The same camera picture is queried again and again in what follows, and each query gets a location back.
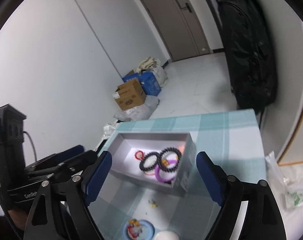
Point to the red round badge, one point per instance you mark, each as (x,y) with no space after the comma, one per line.
(139,155)

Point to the grey cardboard phone box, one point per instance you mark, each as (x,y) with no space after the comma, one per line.
(164,168)

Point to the clear keychain with red tag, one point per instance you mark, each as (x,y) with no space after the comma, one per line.
(134,229)

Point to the grey plastic parcel bag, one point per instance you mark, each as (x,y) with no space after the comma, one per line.
(141,112)

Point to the brown cardboard box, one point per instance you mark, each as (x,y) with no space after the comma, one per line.
(129,95)

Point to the white round object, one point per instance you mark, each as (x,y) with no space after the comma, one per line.
(167,235)

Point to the grey brown door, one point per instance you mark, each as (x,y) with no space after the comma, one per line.
(178,27)

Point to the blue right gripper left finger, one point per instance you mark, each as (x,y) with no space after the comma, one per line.
(95,175)

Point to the small flower duck charm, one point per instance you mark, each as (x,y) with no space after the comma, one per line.
(152,203)

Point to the teal plaid tablecloth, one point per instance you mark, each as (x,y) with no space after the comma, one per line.
(232,140)

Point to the blue paper bag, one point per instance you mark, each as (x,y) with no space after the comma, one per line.
(148,82)

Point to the black coat rack stand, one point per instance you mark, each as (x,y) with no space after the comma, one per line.
(211,2)

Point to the pink pig figurine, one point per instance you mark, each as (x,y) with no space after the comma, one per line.
(182,148)

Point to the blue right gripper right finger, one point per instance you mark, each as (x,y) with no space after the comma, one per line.
(213,177)

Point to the person left hand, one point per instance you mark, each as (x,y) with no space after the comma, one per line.
(19,218)

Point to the white plastic bag green print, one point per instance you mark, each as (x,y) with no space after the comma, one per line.
(287,180)

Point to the white plastic parcel bag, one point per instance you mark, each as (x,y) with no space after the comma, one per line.
(108,130)

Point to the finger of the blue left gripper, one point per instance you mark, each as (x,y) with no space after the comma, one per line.
(70,153)

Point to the light blue round dish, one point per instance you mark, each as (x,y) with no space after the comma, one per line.
(147,234)

